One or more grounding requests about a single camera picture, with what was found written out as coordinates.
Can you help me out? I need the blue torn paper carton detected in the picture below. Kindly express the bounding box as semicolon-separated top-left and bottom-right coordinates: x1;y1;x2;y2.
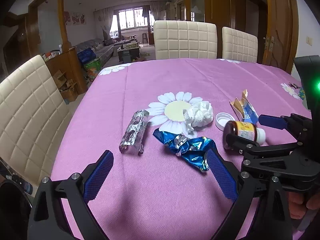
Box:
230;89;259;125

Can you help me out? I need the silver foil wrapper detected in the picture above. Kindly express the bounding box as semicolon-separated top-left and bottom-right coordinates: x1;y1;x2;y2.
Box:
119;109;149;154

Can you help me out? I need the white bottle cap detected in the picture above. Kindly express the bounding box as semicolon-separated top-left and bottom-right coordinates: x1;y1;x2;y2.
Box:
215;112;235;131

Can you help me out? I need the window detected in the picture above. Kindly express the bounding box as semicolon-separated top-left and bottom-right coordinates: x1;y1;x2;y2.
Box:
119;7;148;30

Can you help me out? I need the coffee table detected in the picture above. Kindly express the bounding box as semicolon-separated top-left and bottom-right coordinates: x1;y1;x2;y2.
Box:
117;42;140;63

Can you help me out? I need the brown medicine bottle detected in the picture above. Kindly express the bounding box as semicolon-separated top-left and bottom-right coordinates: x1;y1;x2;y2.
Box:
223;121;266;150

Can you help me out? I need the black round trash bin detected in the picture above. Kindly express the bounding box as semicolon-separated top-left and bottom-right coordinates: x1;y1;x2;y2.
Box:
0;180;31;239

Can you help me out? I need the blue foil wrapper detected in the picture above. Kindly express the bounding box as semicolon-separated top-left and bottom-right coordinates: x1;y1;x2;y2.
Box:
153;128;216;172

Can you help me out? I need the cream chair near bin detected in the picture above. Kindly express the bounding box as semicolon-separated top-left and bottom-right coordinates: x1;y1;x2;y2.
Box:
0;55;72;196

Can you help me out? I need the cardboard box on floor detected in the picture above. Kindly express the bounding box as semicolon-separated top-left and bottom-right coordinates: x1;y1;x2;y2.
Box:
53;70;78;104

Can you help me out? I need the pink floral tablecloth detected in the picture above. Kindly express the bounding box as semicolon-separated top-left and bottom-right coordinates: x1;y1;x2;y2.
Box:
51;59;311;239

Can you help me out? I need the grey sofa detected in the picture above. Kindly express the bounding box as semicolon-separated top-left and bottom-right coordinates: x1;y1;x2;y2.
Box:
75;38;114;66

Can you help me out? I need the cream chair far right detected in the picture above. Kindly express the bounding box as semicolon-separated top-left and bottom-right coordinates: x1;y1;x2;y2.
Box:
222;27;258;63

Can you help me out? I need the person right hand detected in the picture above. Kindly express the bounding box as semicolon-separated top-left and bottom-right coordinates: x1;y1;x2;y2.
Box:
287;192;320;219

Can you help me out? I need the white tissue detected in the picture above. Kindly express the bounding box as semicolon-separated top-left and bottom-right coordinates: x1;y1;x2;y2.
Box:
182;101;214;138

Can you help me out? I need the cream chair far side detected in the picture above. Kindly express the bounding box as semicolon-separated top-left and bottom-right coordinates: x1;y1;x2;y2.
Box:
153;20;217;60

